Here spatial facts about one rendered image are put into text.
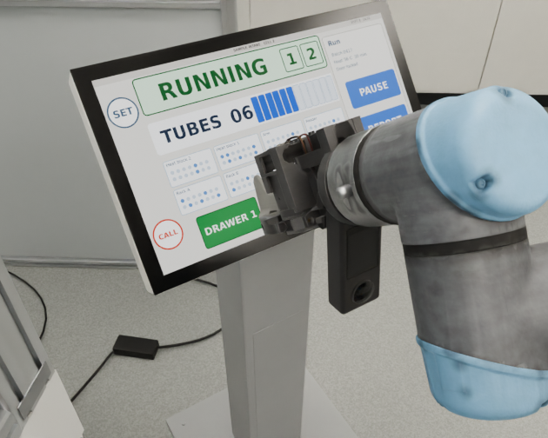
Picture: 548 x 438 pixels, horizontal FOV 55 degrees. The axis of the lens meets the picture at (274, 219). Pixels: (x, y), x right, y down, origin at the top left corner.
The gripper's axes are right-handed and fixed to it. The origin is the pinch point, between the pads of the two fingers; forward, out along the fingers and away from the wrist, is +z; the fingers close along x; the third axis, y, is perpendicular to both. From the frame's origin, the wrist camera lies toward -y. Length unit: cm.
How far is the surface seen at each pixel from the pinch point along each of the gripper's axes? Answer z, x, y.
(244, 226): 14.7, -1.6, -0.8
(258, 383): 57, -7, -39
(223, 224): 14.7, 1.3, 0.5
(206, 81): 14.8, -3.5, 20.1
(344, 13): 14.8, -29.4, 25.0
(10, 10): 101, 10, 69
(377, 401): 84, -48, -72
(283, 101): 14.8, -13.9, 14.5
